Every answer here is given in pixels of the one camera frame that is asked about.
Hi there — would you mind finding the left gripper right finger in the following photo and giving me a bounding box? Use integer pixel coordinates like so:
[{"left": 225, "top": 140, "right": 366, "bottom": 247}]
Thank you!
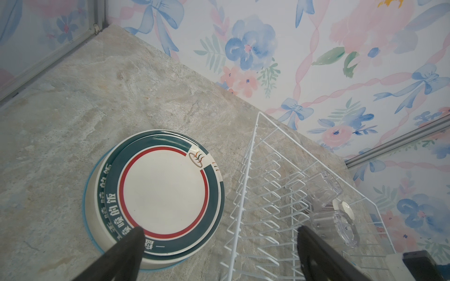
[{"left": 296, "top": 226, "right": 368, "bottom": 281}]

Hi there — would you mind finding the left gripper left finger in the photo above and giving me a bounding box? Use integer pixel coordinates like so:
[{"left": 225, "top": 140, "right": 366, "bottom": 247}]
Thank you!
[{"left": 75, "top": 227, "right": 145, "bottom": 281}]

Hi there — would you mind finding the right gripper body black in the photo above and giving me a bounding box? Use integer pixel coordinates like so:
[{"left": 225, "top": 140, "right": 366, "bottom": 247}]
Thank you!
[{"left": 403, "top": 250, "right": 450, "bottom": 281}]

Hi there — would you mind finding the clear glass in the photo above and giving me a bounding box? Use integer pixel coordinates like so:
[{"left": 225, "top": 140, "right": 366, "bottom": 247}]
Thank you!
[
  {"left": 304, "top": 171, "right": 343, "bottom": 211},
  {"left": 311, "top": 210, "right": 360, "bottom": 251}
]

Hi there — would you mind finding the white plate blue rim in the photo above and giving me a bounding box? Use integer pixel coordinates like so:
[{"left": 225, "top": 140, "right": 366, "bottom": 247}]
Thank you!
[{"left": 82, "top": 143, "right": 191, "bottom": 272}]

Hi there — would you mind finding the clear glass back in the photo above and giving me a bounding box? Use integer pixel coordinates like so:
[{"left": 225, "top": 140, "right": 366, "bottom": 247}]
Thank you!
[{"left": 304, "top": 171, "right": 343, "bottom": 211}]

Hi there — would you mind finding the white wire dish rack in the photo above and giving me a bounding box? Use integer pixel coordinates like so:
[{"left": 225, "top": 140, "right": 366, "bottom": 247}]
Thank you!
[{"left": 221, "top": 113, "right": 394, "bottom": 281}]

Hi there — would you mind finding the green red rimmed plate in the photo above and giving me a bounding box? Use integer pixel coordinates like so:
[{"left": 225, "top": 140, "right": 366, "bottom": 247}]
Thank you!
[{"left": 94, "top": 129, "right": 208, "bottom": 244}]

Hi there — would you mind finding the right corner aluminium profile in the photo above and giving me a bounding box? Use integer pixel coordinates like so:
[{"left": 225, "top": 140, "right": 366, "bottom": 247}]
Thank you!
[{"left": 345, "top": 115, "right": 450, "bottom": 168}]

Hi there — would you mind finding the corner aluminium profile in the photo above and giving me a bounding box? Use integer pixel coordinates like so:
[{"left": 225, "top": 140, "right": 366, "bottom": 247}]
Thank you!
[
  {"left": 1, "top": 0, "right": 105, "bottom": 100},
  {"left": 345, "top": 115, "right": 450, "bottom": 168}
]

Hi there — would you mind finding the left corner aluminium profile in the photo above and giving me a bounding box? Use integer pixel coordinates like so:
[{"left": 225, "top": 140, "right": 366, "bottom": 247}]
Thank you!
[{"left": 1, "top": 0, "right": 105, "bottom": 100}]

